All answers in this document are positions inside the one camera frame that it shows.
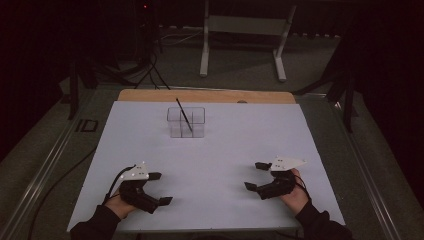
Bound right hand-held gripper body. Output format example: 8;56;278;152
256;155;308;201

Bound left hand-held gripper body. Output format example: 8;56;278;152
118;161;161;215

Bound clear plastic compartment organizer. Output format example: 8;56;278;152
166;106;206;139

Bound black pen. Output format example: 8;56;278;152
175;97;194;133

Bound person's right hand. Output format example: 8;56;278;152
279;168;312;216

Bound person's left hand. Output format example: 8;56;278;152
104;188;139;220

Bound white board mat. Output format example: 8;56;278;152
66;100;346;233

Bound black tripod legs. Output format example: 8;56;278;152
133;39;172;91

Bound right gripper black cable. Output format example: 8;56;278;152
293;173;313;203

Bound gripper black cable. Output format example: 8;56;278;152
101;164;138;206
293;173;313;203

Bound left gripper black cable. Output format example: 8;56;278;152
101;164;138;206

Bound black floor cable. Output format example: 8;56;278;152
26;146;98;240

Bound metal floor rail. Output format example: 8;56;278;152
328;96;403;240
0;94;113;240

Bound black stand post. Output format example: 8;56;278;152
343;71;356;134
68;59;81;121

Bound white floor cable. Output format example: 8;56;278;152
161;30;204;47

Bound white metal stand frame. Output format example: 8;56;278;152
199;0;298;83

